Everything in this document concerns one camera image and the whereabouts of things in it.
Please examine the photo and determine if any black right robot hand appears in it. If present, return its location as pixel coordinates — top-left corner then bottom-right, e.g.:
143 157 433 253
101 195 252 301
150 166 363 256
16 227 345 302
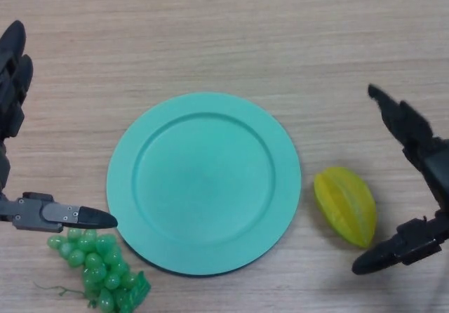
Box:
351 84 449 276

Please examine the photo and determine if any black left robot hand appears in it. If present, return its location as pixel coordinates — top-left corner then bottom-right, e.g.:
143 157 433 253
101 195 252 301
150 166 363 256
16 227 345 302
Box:
0 20 119 233

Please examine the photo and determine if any yellow starfruit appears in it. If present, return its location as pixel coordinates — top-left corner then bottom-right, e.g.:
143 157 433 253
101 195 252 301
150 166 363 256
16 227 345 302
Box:
313 166 377 250

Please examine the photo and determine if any green round plate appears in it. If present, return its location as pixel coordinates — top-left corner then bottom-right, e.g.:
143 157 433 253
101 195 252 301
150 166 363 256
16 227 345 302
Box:
106 91 302 278

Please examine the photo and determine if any green grape bunch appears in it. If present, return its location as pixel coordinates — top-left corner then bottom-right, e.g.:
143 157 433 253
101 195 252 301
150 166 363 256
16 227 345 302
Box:
33 227 152 313

